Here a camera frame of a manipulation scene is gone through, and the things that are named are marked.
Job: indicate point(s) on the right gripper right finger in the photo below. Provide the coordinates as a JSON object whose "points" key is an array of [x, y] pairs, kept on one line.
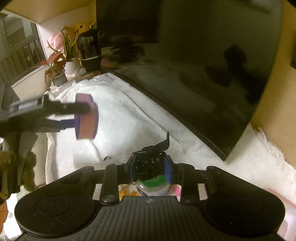
{"points": [[185, 176]]}

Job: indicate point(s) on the black electric kettle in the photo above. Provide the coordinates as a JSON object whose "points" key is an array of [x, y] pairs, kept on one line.
{"points": [[89, 50]]}

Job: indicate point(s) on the purple pink sponge puff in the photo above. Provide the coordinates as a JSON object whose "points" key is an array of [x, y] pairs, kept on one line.
{"points": [[86, 124]]}

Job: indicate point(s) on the black television screen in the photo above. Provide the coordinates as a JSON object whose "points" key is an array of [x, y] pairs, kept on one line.
{"points": [[206, 62]]}

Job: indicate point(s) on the potted red leaf plant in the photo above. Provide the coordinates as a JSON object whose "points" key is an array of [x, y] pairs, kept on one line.
{"points": [[56, 63]]}

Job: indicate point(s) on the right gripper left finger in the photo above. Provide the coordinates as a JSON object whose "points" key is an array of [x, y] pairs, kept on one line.
{"points": [[116, 174]]}

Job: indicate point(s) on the green lidded small jar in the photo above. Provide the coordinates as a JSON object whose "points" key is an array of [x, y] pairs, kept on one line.
{"points": [[157, 186]]}

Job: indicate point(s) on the black claw hair clip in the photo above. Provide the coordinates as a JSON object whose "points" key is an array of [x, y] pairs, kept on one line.
{"points": [[149, 161]]}

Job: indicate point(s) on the orange soft toy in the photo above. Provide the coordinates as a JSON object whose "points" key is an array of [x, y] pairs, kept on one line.
{"points": [[127, 190]]}

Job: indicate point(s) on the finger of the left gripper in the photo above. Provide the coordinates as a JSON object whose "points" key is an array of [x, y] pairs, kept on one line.
{"points": [[63, 123], [59, 108]]}

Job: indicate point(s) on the green leafy potted plant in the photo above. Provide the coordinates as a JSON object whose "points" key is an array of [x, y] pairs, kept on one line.
{"points": [[70, 50]]}

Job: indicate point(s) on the pink pig squishy toy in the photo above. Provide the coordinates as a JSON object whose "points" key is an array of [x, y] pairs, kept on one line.
{"points": [[177, 190]]}

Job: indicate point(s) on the white textured tablecloth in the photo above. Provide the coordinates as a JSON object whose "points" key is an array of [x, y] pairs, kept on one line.
{"points": [[229, 206]]}

